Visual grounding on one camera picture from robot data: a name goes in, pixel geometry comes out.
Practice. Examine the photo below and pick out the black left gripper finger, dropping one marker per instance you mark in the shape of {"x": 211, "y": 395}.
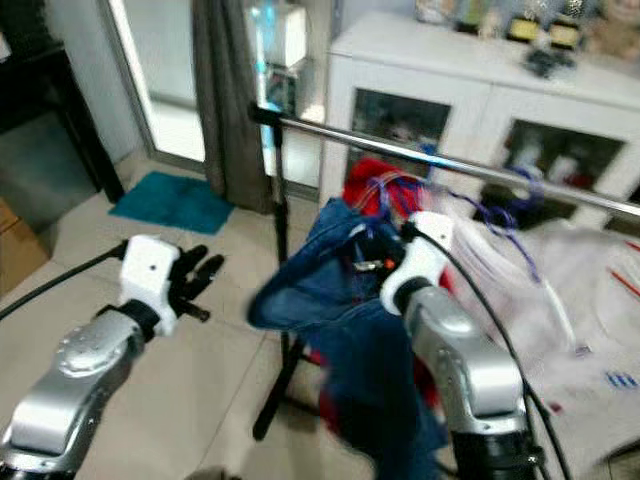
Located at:
{"x": 195, "y": 263}
{"x": 213, "y": 275}

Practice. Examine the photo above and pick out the blue denim garment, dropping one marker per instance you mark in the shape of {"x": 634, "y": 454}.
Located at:
{"x": 360, "y": 360}

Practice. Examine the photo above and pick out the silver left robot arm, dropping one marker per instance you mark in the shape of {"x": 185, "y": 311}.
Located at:
{"x": 70, "y": 390}

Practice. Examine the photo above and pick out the teal floor mat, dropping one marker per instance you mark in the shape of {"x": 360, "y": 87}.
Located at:
{"x": 170, "y": 200}

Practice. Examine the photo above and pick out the plain white shirt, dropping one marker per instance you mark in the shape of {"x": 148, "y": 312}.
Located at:
{"x": 510, "y": 290}

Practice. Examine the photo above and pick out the grey curtain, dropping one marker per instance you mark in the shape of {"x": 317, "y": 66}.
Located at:
{"x": 230, "y": 100}

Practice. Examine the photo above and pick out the small printed cardboard box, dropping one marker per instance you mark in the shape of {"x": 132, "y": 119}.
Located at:
{"x": 20, "y": 250}

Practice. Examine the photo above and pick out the glass sliding door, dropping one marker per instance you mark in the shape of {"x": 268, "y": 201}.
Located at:
{"x": 160, "y": 70}

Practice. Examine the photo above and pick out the black side table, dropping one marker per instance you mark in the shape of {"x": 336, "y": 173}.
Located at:
{"x": 40, "y": 100}

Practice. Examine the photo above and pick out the white glass-door cabinet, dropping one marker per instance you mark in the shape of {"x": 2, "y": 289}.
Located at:
{"x": 480, "y": 60}

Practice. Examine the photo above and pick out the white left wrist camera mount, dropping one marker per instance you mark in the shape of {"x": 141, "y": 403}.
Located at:
{"x": 150, "y": 275}

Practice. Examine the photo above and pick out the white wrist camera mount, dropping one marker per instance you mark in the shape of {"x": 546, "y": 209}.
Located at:
{"x": 420, "y": 265}
{"x": 150, "y": 275}

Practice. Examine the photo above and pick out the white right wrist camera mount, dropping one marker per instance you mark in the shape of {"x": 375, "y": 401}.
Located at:
{"x": 420, "y": 265}

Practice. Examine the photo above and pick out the steel rail clothes rack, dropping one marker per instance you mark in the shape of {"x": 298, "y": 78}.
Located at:
{"x": 380, "y": 145}

